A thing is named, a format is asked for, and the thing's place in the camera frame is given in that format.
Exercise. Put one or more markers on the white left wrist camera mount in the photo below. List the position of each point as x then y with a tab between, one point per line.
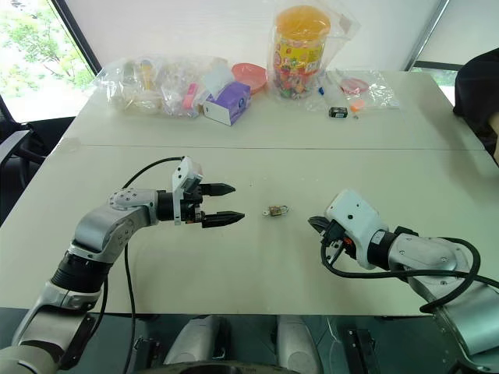
183	171

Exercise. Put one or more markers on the black office chair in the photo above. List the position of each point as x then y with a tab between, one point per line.
35	136

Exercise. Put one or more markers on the candy jar with orange lid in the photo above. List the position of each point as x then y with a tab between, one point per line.
300	54

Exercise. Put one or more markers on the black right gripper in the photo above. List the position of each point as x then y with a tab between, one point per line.
334	234

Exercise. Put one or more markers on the candy jar in bag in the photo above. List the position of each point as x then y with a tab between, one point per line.
343	31

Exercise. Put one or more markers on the clear plastic bag of sundries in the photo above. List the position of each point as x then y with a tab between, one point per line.
156	87

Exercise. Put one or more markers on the pink plastic bowl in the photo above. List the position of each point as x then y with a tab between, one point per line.
251	76

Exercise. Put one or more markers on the grey window frame bar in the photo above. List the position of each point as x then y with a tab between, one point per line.
429	33

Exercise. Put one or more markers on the silver rounded leg cover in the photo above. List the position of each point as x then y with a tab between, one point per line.
195	339
296	339

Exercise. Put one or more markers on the flat clear plastic bag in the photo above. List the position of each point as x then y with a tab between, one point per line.
374	91

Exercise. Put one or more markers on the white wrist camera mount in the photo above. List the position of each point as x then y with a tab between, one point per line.
351	214
183	171

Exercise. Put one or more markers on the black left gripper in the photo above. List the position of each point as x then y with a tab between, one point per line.
191	208

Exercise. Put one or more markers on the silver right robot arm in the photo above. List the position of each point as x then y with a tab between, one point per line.
429	253

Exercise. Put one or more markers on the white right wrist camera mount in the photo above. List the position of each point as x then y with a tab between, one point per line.
351	214

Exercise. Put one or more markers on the dark window frame bar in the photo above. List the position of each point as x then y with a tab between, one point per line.
76	35

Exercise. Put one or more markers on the person in black shirt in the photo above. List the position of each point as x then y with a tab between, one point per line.
475	97

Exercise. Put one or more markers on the small brass padlock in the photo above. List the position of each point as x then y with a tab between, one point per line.
277	210

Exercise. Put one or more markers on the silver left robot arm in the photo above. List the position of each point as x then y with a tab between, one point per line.
101	226

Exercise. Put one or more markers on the small black box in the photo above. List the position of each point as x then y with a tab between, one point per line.
337	112

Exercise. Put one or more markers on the purple tissue box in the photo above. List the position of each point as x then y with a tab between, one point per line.
228	103

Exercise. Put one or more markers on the small orange cap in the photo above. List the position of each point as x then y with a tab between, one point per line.
356	105

